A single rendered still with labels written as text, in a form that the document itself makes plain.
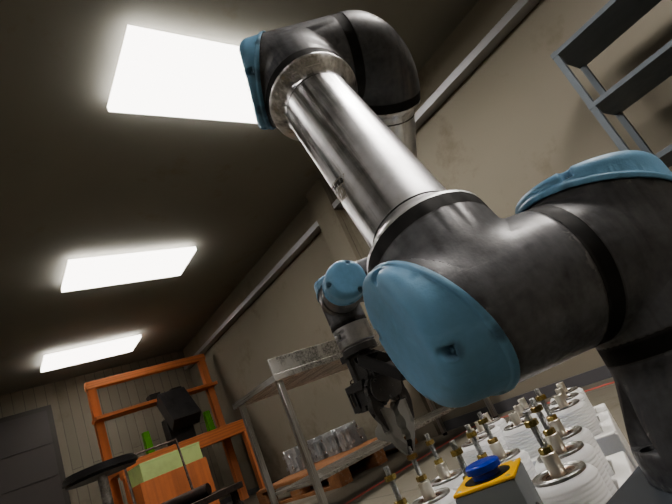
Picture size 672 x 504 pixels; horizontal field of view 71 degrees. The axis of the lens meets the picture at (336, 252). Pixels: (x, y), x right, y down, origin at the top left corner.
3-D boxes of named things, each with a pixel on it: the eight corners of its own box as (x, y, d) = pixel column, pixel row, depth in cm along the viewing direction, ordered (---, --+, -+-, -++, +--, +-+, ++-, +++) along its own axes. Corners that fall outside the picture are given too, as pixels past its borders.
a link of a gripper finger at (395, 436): (393, 458, 88) (374, 409, 91) (412, 452, 84) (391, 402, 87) (381, 464, 86) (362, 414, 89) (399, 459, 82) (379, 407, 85)
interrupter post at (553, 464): (554, 482, 63) (541, 457, 64) (549, 479, 65) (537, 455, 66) (571, 475, 63) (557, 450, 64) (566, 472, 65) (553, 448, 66)
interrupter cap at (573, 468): (540, 494, 60) (537, 489, 61) (528, 482, 68) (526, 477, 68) (595, 471, 60) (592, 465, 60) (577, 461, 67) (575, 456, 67)
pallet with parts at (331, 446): (421, 441, 410) (402, 398, 423) (335, 491, 347) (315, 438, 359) (338, 468, 507) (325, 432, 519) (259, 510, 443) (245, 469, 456)
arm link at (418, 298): (657, 281, 29) (326, -2, 64) (444, 377, 26) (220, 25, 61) (594, 373, 38) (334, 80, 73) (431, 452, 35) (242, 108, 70)
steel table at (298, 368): (504, 415, 345) (447, 305, 373) (328, 525, 237) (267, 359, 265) (445, 434, 389) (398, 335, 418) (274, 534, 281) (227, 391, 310)
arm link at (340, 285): (374, 244, 84) (366, 265, 94) (316, 266, 82) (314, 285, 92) (393, 283, 81) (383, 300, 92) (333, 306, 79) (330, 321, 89)
